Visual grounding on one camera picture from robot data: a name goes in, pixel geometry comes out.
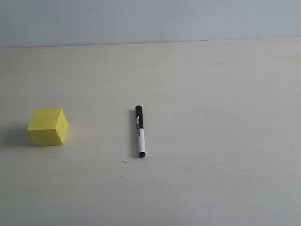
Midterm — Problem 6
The black and white marker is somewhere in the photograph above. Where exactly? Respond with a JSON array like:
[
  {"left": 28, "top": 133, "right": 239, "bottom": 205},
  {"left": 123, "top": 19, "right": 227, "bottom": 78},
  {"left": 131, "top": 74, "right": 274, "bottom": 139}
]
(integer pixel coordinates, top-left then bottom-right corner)
[{"left": 135, "top": 105, "right": 146, "bottom": 158}]

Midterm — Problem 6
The yellow foam cube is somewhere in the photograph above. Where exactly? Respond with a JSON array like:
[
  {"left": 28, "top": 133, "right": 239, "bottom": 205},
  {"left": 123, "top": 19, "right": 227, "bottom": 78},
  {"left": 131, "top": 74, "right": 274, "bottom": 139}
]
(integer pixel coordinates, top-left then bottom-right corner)
[{"left": 27, "top": 108, "right": 69, "bottom": 146}]

